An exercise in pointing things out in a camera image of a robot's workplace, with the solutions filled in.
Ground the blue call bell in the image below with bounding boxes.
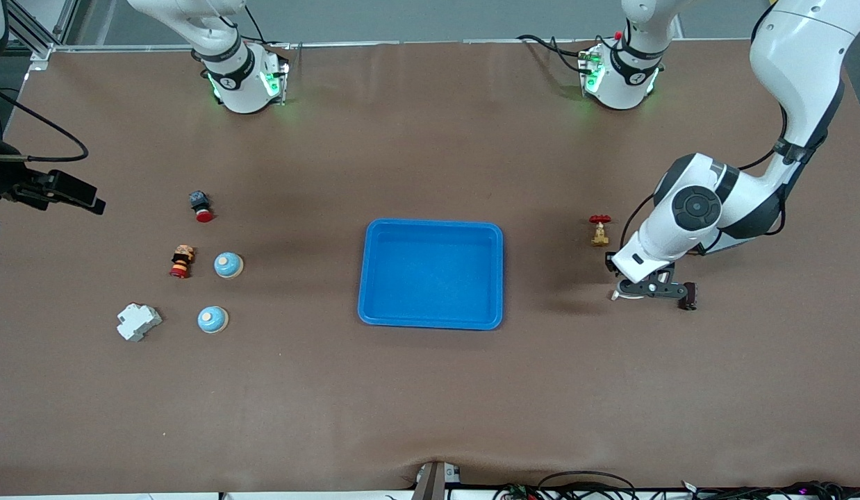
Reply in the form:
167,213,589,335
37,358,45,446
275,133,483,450
214,252,245,280
197,306,229,335

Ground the black pushbutton with red cap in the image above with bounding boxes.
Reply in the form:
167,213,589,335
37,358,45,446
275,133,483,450
188,191,215,224

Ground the striped red yellow pushbutton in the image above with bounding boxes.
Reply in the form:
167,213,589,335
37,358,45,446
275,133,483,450
169,244,196,279

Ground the white circuit breaker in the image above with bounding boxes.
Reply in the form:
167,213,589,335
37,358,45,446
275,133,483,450
117,303,163,342

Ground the blue plastic tray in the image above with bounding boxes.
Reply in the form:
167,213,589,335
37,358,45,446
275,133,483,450
358,219,504,331

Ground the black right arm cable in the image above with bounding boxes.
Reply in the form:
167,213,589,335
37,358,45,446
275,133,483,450
0,82,90,164

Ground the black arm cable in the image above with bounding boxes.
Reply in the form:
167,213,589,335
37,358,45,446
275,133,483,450
0,82,90,164
619,104,792,254

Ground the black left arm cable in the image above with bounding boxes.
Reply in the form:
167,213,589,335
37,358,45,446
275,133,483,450
619,104,792,254

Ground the aluminium frame post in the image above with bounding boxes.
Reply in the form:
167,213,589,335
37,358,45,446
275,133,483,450
5,0,80,70

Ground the black looped cable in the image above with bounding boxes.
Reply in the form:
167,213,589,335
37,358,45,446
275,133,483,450
538,471,638,500

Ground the black base power cable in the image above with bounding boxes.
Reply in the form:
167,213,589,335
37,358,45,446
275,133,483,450
517,33,592,74
242,6,292,48

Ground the metal table edge bracket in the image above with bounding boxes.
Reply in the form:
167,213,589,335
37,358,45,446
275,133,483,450
411,460,463,500

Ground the black cable bundle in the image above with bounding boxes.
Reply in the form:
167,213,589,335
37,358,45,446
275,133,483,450
680,479,860,500

